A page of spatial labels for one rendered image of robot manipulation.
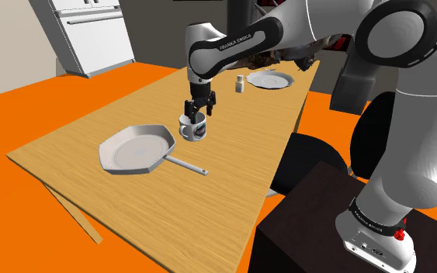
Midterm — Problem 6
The white refrigerator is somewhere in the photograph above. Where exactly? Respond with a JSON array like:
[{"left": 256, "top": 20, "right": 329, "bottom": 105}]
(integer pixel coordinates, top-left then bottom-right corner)
[{"left": 27, "top": 0, "right": 136, "bottom": 80}]

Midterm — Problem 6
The white plate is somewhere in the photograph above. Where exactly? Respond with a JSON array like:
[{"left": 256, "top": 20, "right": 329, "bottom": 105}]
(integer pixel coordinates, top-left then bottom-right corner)
[{"left": 245, "top": 70, "right": 296, "bottom": 91}]

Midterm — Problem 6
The grey octagonal frying pan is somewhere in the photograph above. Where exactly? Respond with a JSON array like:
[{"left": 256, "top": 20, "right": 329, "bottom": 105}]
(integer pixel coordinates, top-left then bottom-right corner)
[{"left": 98, "top": 124, "right": 210, "bottom": 177}]

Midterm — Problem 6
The grey box-shaped furniture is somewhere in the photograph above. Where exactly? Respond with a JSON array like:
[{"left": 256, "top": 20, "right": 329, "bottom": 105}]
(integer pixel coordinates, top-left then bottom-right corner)
[{"left": 329, "top": 52, "right": 379, "bottom": 116}]

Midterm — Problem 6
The black office chair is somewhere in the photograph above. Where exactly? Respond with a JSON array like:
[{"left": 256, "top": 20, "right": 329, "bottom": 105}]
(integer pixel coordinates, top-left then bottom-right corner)
[{"left": 269, "top": 90, "right": 397, "bottom": 199}]

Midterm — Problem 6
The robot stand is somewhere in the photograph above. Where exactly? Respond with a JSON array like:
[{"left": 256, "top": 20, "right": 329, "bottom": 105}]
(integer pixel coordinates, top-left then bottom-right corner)
[{"left": 247, "top": 160, "right": 437, "bottom": 273}]

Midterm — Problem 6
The wooden table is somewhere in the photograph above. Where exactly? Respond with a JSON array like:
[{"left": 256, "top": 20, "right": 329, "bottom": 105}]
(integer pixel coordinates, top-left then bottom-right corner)
[{"left": 5, "top": 59, "right": 321, "bottom": 273}]

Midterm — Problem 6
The white mug with picture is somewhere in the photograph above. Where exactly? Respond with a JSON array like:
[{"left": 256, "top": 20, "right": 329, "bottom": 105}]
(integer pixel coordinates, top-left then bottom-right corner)
[{"left": 178, "top": 111, "right": 208, "bottom": 143}]

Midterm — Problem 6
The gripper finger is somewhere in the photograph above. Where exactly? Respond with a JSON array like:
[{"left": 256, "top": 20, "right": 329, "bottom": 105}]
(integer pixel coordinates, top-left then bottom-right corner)
[
  {"left": 203, "top": 97, "right": 217, "bottom": 117},
  {"left": 183, "top": 99, "right": 199, "bottom": 124}
]

